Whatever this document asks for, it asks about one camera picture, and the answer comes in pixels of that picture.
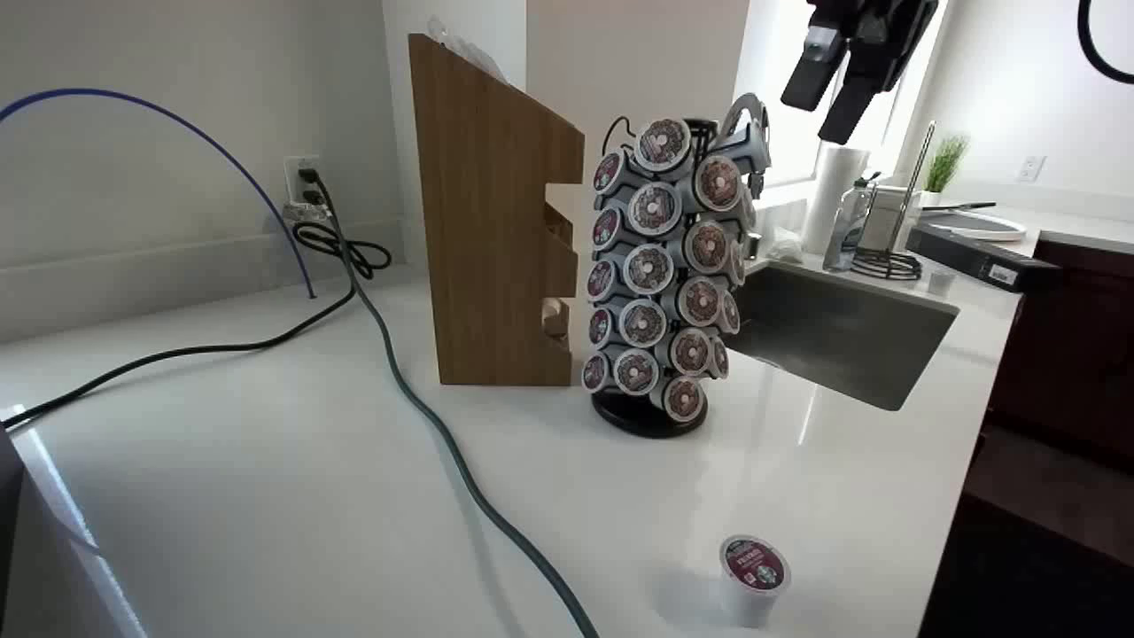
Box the blue cable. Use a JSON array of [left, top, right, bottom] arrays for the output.
[[0, 87, 318, 303]]

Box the wooden stand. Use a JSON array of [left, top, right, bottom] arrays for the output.
[[406, 31, 583, 387]]

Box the donut pod lower left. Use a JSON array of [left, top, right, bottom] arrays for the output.
[[581, 351, 614, 394]]

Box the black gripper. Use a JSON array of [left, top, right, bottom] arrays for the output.
[[779, 0, 939, 146]]

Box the black wire pod rack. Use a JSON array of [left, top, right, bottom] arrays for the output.
[[581, 94, 773, 441]]

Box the donut print coffee pod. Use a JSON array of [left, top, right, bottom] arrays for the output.
[[659, 376, 710, 425]]

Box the donut pod middle left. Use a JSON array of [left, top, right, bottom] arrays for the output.
[[588, 310, 615, 349]]

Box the red coffee pod on counter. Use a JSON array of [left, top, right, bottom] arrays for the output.
[[718, 536, 790, 623]]

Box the small green plant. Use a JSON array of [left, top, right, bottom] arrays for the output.
[[923, 134, 968, 192]]

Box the dark wooden cabinet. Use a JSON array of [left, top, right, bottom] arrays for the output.
[[918, 238, 1134, 638]]

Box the teal cable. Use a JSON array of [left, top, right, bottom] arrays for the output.
[[307, 198, 602, 638]]

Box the donut pod top centre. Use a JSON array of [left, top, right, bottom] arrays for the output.
[[619, 244, 673, 296]]

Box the side facing white pod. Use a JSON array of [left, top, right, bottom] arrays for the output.
[[668, 325, 714, 376]]

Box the black power cable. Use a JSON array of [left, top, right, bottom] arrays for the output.
[[0, 172, 398, 436]]

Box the kitchen sink basin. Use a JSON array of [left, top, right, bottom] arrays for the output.
[[729, 267, 958, 410]]

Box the donut pod middle centre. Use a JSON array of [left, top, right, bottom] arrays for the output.
[[615, 299, 666, 349]]

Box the donut pod top left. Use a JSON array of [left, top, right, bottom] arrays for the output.
[[583, 259, 619, 303]]

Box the paper towel roll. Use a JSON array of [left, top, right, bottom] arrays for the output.
[[801, 146, 867, 256]]

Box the wall power outlet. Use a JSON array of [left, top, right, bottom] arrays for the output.
[[282, 158, 325, 205]]

